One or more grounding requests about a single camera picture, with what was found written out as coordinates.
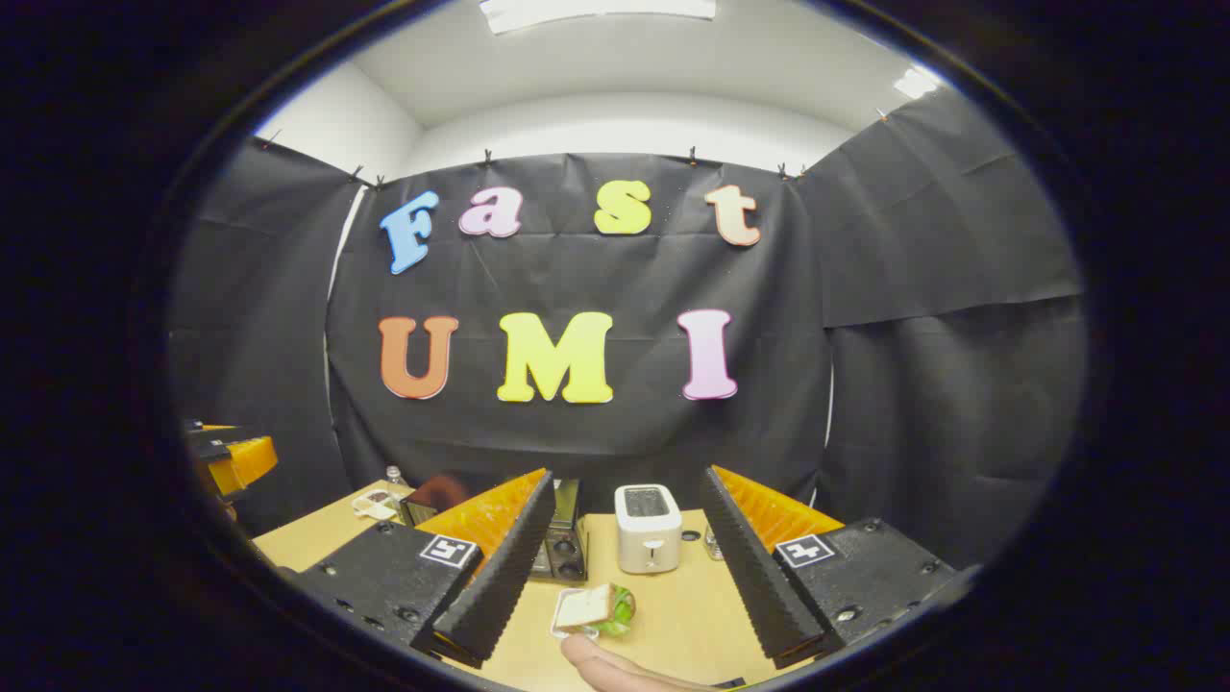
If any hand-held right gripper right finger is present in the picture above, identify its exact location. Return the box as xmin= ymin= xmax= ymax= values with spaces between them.
xmin=699 ymin=465 xmax=962 ymax=671

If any black electric oven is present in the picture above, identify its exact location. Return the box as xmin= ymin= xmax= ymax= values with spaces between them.
xmin=399 ymin=476 xmax=589 ymax=582

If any row of black cloth clips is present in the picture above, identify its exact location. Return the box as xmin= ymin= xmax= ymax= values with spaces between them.
xmin=264 ymin=108 xmax=890 ymax=188

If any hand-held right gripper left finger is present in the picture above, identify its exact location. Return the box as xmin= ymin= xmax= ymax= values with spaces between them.
xmin=283 ymin=468 xmax=558 ymax=671

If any white toaster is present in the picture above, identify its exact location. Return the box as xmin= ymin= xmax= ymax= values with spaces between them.
xmin=615 ymin=483 xmax=683 ymax=575

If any lettuce sandwich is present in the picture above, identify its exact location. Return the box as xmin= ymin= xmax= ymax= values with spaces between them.
xmin=557 ymin=583 xmax=637 ymax=637

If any black backdrop cloth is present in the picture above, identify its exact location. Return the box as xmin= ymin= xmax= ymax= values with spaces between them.
xmin=168 ymin=86 xmax=1087 ymax=568

